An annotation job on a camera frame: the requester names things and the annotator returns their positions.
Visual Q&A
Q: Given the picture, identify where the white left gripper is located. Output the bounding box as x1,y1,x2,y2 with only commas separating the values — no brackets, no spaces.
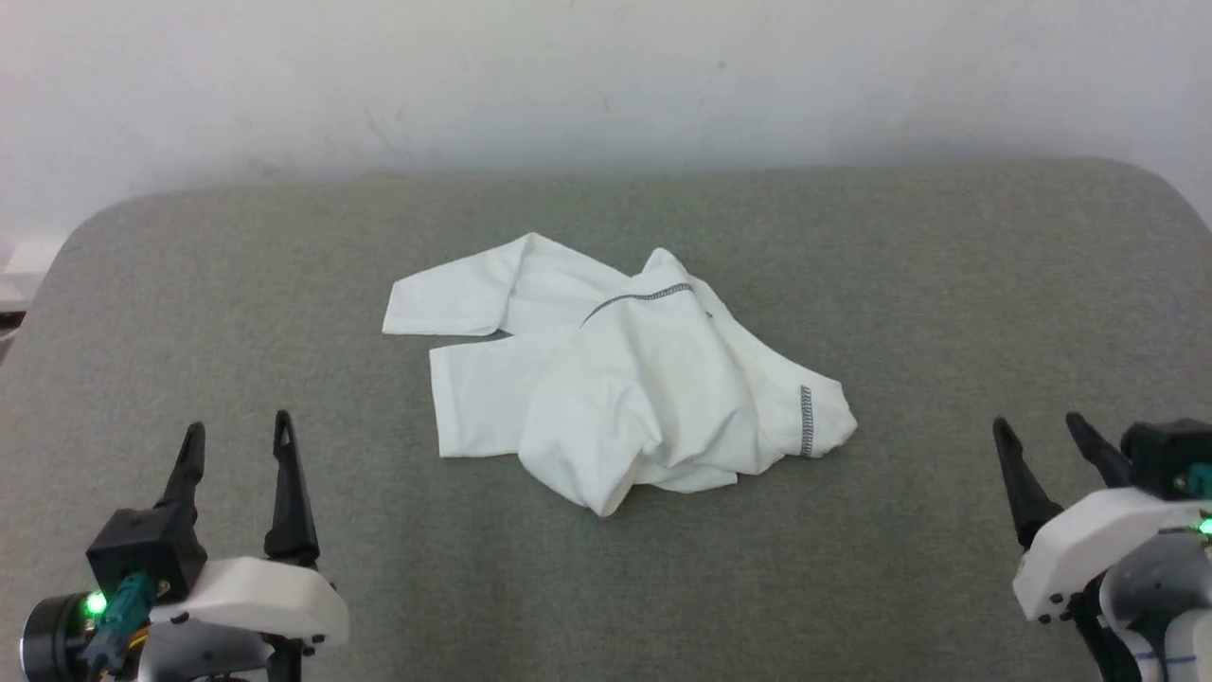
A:
150,410,350,655

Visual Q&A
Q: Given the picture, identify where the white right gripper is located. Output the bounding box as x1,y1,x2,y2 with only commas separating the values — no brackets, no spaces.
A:
992,412,1212,626

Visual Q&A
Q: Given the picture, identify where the white garment with grey stitching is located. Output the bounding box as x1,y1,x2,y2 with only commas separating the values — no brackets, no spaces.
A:
382,232,859,518

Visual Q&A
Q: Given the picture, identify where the teal cable connector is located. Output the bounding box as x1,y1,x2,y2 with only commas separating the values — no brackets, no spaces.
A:
83,572,158,675

